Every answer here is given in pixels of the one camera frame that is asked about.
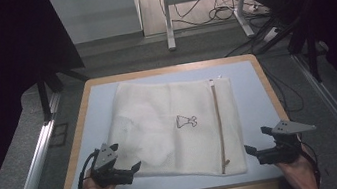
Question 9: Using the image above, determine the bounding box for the black metal stand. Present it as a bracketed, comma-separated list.
[33, 60, 96, 123]
[244, 0, 337, 93]

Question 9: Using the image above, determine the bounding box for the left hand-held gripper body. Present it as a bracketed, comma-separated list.
[85, 139, 136, 189]

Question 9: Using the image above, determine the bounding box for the white cabinet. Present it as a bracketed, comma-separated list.
[48, 0, 145, 49]

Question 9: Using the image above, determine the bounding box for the light blue table mat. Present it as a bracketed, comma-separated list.
[49, 54, 300, 189]

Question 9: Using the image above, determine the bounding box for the white mesh laundry bag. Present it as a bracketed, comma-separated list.
[97, 65, 249, 189]

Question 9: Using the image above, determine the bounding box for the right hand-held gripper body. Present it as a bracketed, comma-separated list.
[252, 115, 322, 169]

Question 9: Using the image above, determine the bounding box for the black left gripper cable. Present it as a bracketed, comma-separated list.
[71, 148, 107, 189]

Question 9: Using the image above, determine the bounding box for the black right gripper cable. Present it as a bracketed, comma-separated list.
[295, 131, 324, 189]

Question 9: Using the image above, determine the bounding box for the thin black cable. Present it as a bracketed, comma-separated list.
[261, 60, 307, 118]

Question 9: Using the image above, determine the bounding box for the dark floor vent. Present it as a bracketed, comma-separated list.
[46, 122, 73, 149]

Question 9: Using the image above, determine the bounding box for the person's right hand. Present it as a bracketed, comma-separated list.
[273, 142, 319, 189]

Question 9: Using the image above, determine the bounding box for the white power strip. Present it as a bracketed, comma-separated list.
[261, 25, 282, 44]

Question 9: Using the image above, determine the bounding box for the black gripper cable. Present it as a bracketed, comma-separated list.
[295, 131, 324, 189]
[71, 148, 107, 189]

